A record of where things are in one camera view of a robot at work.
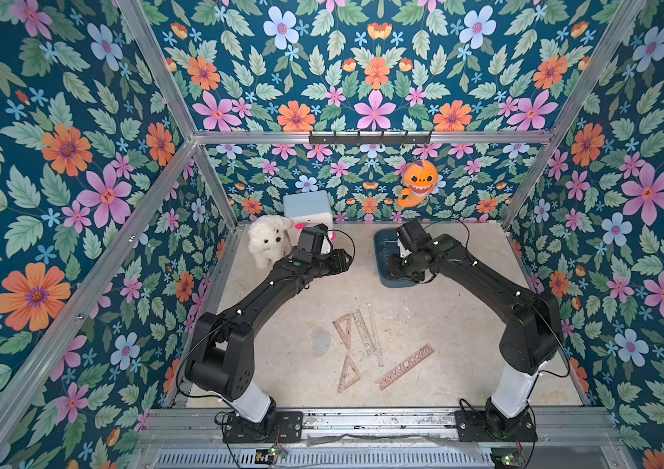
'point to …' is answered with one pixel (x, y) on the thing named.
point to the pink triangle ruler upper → (346, 337)
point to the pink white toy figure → (300, 227)
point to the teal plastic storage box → (386, 245)
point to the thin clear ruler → (374, 333)
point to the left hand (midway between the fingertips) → (350, 256)
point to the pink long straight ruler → (401, 368)
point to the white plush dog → (268, 238)
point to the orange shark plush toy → (421, 177)
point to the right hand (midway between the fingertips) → (391, 269)
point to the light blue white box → (308, 208)
